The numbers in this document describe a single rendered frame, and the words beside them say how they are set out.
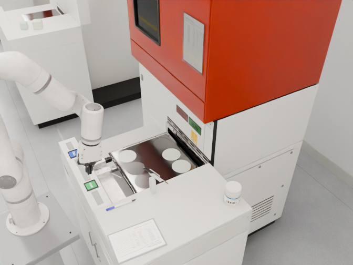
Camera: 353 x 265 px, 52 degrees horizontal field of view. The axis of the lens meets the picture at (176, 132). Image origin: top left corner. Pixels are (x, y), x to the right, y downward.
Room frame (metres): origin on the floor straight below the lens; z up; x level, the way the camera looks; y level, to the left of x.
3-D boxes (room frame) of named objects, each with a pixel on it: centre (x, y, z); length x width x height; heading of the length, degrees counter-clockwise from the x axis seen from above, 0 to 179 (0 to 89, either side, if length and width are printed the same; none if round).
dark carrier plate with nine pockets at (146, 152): (1.41, 0.12, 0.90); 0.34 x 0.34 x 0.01; 30
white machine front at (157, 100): (1.69, 0.03, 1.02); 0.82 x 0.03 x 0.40; 30
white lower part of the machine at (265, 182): (1.86, -0.27, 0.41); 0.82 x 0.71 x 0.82; 30
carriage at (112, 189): (1.26, 0.34, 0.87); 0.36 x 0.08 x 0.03; 30
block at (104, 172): (1.33, 0.38, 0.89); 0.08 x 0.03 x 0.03; 120
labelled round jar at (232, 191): (1.08, -0.25, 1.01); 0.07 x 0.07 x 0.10
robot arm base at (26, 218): (1.05, 0.69, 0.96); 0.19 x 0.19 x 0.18
